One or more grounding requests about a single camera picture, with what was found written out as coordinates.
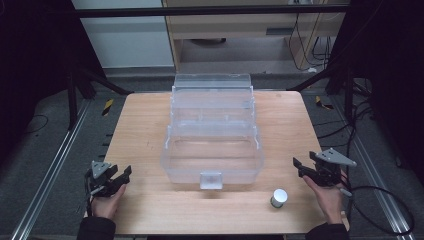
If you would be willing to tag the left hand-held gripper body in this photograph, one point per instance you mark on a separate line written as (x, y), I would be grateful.
(100, 181)

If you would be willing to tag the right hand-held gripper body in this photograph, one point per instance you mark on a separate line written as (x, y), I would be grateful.
(328, 170)

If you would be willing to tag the small silver can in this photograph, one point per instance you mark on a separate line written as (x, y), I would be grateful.
(279, 197)

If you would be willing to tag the clear plastic storage box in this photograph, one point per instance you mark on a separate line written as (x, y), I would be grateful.
(212, 146)

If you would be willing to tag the person's left hand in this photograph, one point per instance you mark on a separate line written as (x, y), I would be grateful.
(106, 205)

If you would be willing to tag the person's right hand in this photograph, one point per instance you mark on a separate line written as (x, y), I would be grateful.
(328, 203)

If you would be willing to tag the yellow black tape piece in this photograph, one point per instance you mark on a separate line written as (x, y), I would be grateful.
(322, 104)
(107, 107)

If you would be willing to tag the black metal stand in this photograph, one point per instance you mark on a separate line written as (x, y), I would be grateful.
(71, 100)
(348, 96)

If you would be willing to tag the black curtain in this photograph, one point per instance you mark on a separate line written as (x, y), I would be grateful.
(33, 66)
(393, 66)

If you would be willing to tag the wooden cabinet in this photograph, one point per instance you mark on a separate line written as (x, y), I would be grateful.
(233, 26)

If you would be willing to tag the black horizontal bar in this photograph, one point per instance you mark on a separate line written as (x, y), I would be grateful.
(200, 11)

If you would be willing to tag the metal floor rail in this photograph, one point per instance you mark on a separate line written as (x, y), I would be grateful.
(50, 168)
(373, 173)

